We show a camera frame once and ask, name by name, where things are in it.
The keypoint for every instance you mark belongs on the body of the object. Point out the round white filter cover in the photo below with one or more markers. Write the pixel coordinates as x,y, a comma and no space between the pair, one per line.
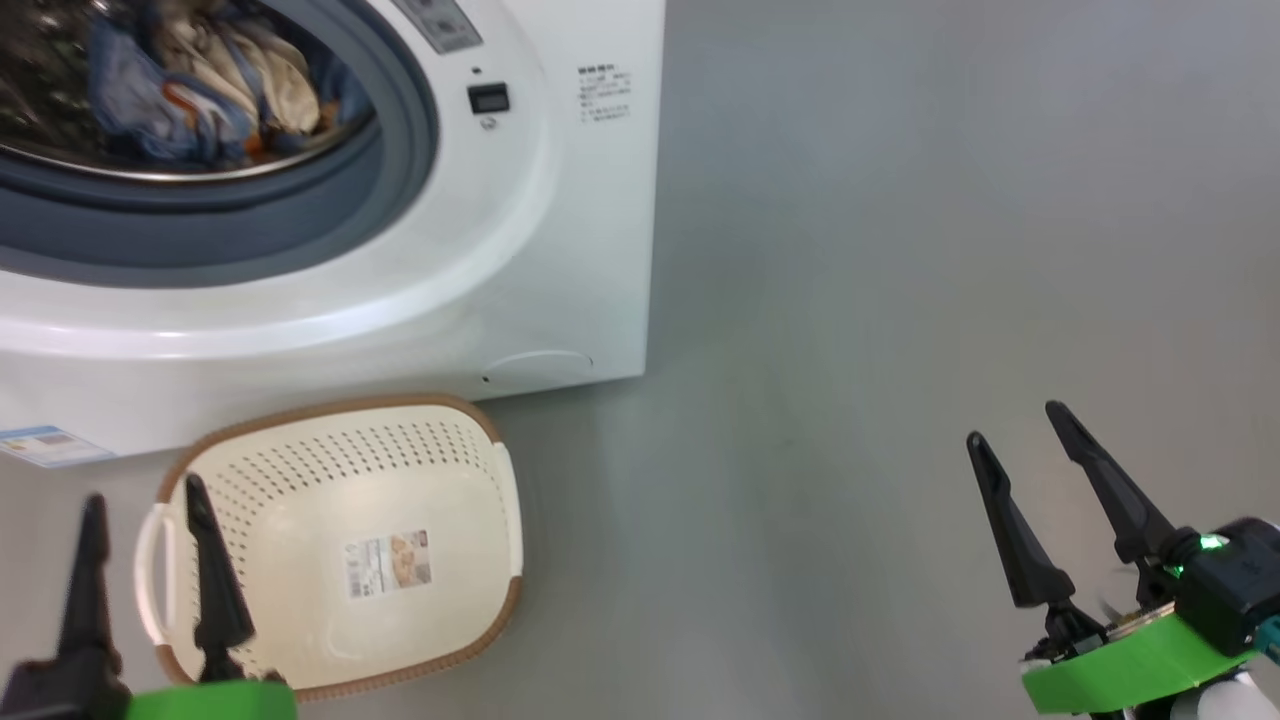
540,365

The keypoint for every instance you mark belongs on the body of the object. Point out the grey warning sticker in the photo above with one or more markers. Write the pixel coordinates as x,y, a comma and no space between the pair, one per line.
437,25

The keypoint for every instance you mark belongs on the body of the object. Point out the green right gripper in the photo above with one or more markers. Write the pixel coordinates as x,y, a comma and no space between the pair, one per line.
1130,670

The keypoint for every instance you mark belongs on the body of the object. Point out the paper basket label sticker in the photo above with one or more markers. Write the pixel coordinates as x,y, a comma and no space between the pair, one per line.
388,565

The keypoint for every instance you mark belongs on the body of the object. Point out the cream laundry basket brown rim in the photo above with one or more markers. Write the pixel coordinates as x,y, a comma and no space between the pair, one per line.
400,470

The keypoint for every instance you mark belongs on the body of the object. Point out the white front-load washing machine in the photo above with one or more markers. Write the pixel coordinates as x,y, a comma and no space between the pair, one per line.
560,250

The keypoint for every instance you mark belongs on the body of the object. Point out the blue patterned clothes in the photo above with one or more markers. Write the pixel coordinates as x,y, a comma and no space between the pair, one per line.
30,60

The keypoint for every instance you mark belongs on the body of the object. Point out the black warning text label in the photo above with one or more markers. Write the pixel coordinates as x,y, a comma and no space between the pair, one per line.
604,93

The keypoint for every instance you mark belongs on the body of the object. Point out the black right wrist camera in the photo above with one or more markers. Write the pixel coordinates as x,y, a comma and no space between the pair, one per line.
1235,590

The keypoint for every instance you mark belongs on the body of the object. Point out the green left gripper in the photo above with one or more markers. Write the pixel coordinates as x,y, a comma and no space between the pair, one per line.
210,703

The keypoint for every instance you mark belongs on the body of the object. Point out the blue energy label sticker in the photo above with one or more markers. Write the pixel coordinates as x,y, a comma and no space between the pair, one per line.
50,447

